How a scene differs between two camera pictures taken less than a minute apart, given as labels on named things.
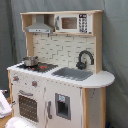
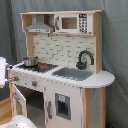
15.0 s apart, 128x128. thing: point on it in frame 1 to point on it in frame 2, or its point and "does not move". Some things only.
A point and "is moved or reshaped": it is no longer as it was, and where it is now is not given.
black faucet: [83, 65] does not move
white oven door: [29, 103] is moved or reshaped
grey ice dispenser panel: [63, 106] does not move
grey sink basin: [72, 74] does not move
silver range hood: [39, 26] does not move
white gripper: [5, 106] to [3, 67]
